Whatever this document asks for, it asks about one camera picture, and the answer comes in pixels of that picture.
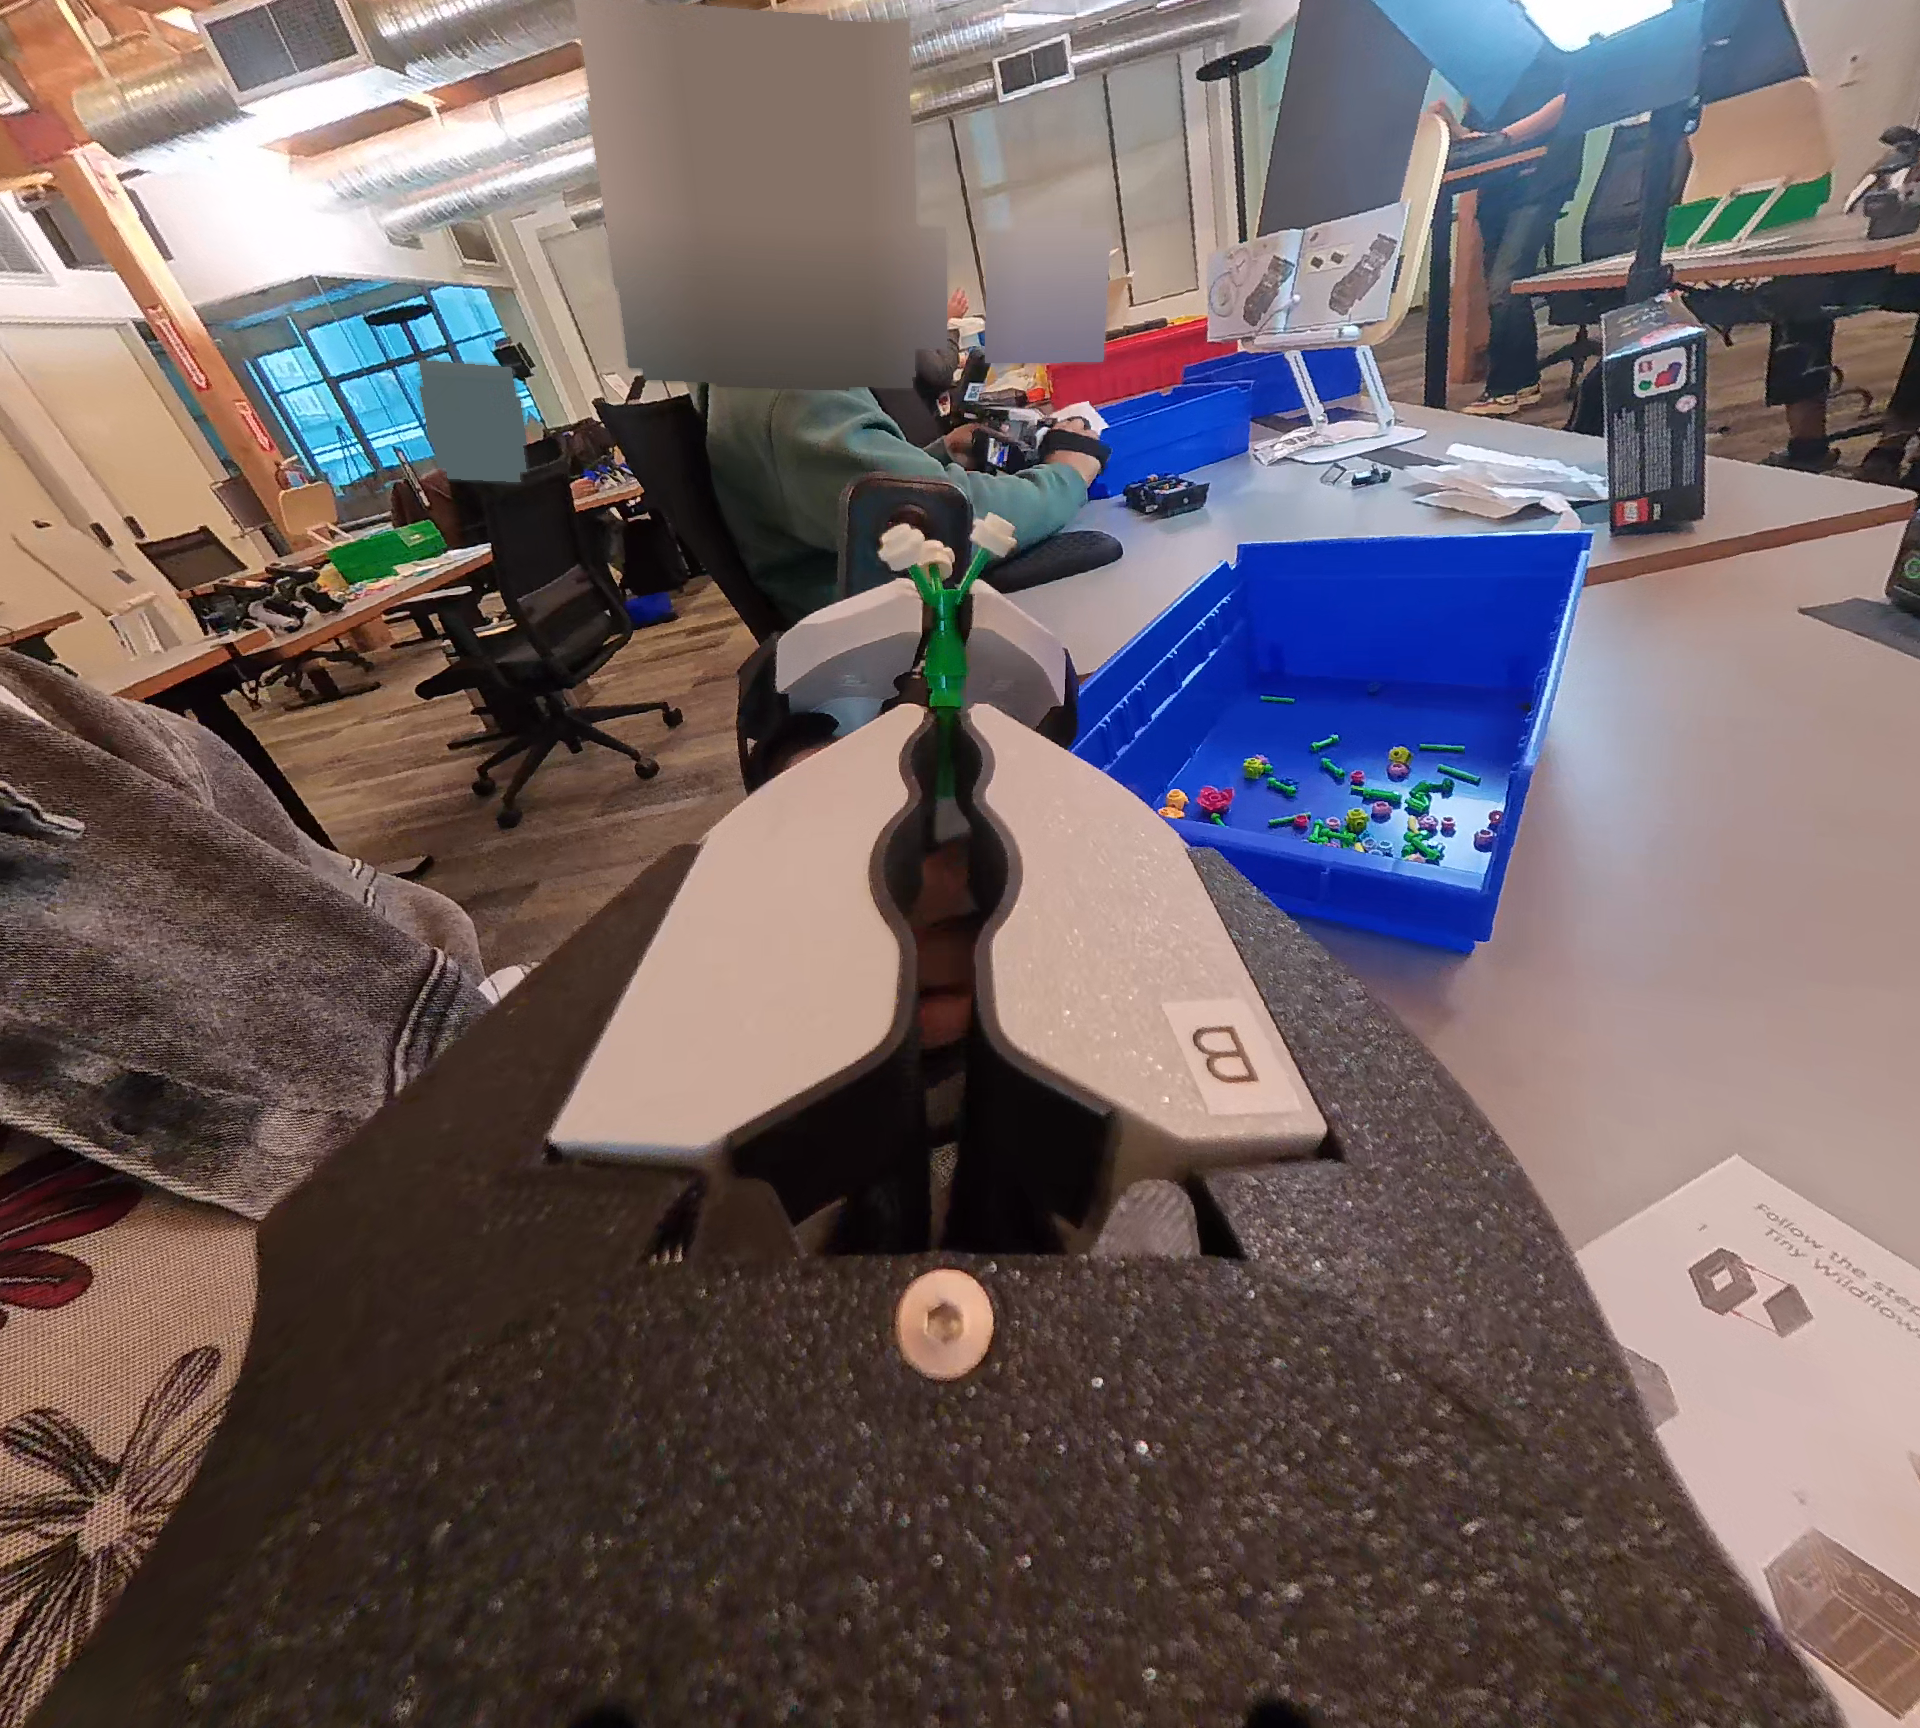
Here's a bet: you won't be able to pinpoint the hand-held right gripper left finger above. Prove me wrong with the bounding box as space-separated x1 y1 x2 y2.
545 702 940 1178

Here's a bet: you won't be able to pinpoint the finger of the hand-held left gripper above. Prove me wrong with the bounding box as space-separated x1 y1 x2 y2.
779 584 932 732
959 593 1076 713

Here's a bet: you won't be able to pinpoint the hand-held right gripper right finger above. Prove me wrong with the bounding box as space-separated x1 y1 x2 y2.
955 703 1331 1170

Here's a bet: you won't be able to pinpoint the green lego stem white flowers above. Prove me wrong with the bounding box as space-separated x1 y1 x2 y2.
876 510 1022 846

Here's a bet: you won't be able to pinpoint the pile of lego pieces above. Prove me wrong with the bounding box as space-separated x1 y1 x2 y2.
1161 692 1510 867

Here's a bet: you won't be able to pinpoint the large blue plastic bin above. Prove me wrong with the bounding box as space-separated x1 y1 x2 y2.
1072 531 1591 954

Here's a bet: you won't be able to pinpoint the narrow black lego box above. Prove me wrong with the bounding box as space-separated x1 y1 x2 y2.
1595 293 1711 538

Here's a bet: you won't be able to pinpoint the black office chair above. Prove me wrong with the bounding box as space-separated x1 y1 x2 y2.
591 391 790 642
415 443 683 830

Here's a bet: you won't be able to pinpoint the red plastic bin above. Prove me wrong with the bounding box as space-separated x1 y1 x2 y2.
1050 317 1217 408

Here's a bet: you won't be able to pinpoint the white booklet stand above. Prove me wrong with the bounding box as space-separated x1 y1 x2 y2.
1252 323 1427 440

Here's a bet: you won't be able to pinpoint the green plastic bin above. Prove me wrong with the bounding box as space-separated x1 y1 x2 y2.
325 519 449 588

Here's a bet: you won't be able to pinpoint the open booklet with pictures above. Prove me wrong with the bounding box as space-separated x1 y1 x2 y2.
1206 200 1411 342

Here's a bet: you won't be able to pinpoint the white paper bags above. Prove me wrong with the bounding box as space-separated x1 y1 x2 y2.
1409 443 1608 518

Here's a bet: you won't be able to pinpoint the large paned window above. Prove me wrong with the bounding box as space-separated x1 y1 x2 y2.
246 288 520 469

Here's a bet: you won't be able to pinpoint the long wooden desk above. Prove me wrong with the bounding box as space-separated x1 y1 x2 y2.
1512 212 1920 297
90 542 498 710

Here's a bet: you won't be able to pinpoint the person's denim jacket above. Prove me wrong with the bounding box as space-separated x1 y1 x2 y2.
0 647 498 1219

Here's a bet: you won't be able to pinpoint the white instruction booklet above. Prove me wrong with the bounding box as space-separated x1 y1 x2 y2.
1573 1154 1920 1728

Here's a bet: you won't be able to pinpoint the person's floral shirt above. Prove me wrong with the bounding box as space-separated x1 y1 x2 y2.
0 1134 263 1728

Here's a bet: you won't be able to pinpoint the wooden support post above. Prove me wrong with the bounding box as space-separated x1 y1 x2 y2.
44 143 301 530

